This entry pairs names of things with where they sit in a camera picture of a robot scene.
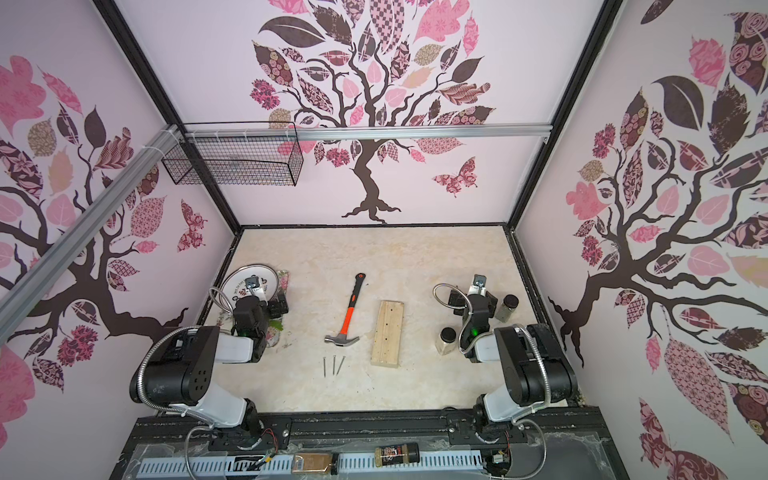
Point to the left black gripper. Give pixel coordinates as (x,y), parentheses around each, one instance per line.
(276,305)

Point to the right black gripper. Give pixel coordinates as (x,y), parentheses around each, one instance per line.
(475,300)

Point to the red black claw hammer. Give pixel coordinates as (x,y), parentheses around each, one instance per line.
(341,339)

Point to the wooden block with nails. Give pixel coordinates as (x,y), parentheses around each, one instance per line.
(387,335)

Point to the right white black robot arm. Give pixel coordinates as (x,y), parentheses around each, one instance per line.
(535,371)

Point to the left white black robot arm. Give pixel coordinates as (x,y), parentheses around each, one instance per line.
(176,374)

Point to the white round plate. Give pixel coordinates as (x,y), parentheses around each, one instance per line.
(233,288)

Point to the glass jar black lid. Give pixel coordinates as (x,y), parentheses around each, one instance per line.
(447,341)

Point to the floral cloth mat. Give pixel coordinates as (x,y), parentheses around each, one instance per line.
(281,285)

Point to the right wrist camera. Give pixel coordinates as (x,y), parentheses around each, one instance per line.
(478,286)

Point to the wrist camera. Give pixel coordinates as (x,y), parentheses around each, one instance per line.
(255,288)
(478,286)

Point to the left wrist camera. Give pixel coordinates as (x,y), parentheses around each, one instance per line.
(255,288)

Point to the black wire basket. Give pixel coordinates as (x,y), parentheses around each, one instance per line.
(260,153)

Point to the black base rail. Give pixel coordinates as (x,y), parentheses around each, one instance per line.
(557,443)

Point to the white slotted cable duct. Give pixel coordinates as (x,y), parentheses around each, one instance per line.
(254,466)

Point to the rear aluminium rail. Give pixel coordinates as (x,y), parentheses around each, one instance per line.
(375,133)

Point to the aluminium rail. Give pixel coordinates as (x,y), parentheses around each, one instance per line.
(17,305)
(375,133)

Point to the left aluminium rail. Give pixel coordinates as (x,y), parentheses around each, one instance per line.
(17,305)

